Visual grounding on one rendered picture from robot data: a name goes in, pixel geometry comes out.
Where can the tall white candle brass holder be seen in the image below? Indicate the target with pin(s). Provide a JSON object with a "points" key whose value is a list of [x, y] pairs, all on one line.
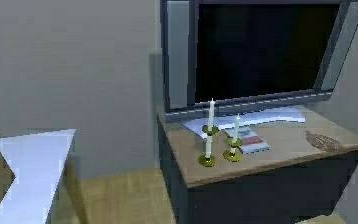
{"points": [[209, 133]]}

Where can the short white candle brass holder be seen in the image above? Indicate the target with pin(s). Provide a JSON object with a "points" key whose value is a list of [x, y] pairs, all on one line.
{"points": [[234, 140]]}

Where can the red and white book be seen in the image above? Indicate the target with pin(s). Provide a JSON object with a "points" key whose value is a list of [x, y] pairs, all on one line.
{"points": [[253, 141]]}

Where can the black television set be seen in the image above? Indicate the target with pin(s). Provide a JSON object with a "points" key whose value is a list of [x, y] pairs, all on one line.
{"points": [[263, 50]]}

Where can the dark cabinet with wooden top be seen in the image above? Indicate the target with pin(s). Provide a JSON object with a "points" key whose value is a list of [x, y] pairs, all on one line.
{"points": [[253, 186]]}

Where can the brown feather-shaped object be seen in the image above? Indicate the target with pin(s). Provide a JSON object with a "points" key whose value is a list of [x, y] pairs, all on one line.
{"points": [[322, 141]]}

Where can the pale blue glass table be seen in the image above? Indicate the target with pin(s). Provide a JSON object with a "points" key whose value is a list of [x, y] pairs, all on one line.
{"points": [[30, 176]]}

